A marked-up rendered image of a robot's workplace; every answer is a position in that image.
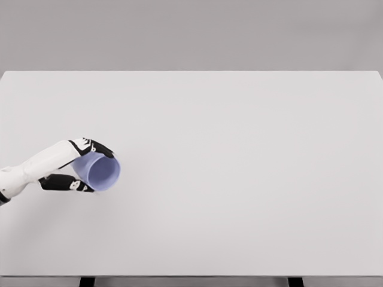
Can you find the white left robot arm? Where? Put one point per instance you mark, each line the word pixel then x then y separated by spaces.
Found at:
pixel 10 182

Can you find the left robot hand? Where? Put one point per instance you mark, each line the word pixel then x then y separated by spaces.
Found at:
pixel 51 160

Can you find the light blue plastic cup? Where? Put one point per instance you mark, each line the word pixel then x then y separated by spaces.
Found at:
pixel 103 173

